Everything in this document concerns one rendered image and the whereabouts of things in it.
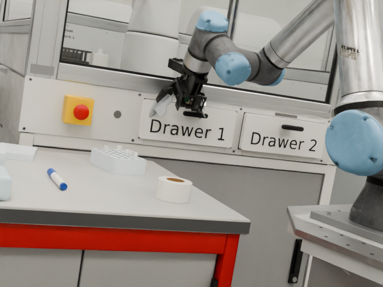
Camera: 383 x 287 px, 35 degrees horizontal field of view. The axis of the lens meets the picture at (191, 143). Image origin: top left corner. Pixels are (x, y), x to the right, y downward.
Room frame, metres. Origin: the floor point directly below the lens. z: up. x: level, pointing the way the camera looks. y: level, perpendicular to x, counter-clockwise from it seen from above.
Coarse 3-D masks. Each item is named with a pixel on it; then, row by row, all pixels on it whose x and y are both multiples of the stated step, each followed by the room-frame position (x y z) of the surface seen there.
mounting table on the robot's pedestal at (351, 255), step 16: (288, 208) 1.32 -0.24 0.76; (304, 208) 1.35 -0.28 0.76; (320, 208) 1.38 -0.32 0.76; (336, 208) 1.41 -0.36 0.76; (304, 224) 1.18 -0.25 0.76; (304, 240) 1.13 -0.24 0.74; (320, 240) 1.09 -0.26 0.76; (336, 240) 1.10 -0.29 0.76; (352, 240) 1.12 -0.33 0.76; (320, 256) 1.10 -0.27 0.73; (336, 256) 1.07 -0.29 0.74; (352, 256) 1.04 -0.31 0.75; (368, 256) 1.02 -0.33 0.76; (352, 272) 1.04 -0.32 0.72; (368, 272) 1.02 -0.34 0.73
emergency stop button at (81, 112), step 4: (80, 104) 1.54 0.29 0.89; (76, 108) 1.53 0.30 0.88; (80, 108) 1.53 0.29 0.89; (84, 108) 1.54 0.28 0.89; (76, 112) 1.53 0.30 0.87; (80, 112) 1.53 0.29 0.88; (84, 112) 1.54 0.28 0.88; (88, 112) 1.55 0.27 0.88; (76, 116) 1.53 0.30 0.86; (80, 116) 1.53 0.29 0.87; (84, 116) 1.54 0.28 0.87
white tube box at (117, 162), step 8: (96, 152) 1.46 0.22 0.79; (104, 152) 1.45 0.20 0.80; (112, 152) 1.47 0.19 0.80; (120, 152) 1.49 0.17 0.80; (96, 160) 1.45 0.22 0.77; (104, 160) 1.42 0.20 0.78; (112, 160) 1.39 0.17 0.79; (120, 160) 1.39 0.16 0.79; (128, 160) 1.40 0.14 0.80; (136, 160) 1.42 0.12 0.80; (144, 160) 1.43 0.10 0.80; (104, 168) 1.42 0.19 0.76; (112, 168) 1.39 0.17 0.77; (120, 168) 1.39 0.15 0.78; (128, 168) 1.40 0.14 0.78; (136, 168) 1.42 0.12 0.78; (144, 168) 1.43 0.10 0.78
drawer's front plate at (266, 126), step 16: (256, 128) 1.80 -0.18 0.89; (272, 128) 1.83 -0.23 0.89; (304, 128) 1.87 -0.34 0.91; (320, 128) 1.90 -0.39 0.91; (240, 144) 1.80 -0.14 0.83; (256, 144) 1.81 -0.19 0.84; (272, 144) 1.83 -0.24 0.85; (288, 144) 1.85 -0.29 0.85; (304, 144) 1.88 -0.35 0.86; (320, 144) 1.90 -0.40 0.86
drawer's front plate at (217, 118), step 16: (144, 112) 1.67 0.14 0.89; (176, 112) 1.71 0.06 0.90; (208, 112) 1.75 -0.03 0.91; (224, 112) 1.77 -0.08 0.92; (144, 128) 1.67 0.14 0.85; (176, 128) 1.71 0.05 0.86; (208, 128) 1.75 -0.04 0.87; (224, 128) 1.77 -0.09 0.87; (208, 144) 1.75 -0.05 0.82; (224, 144) 1.77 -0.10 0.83
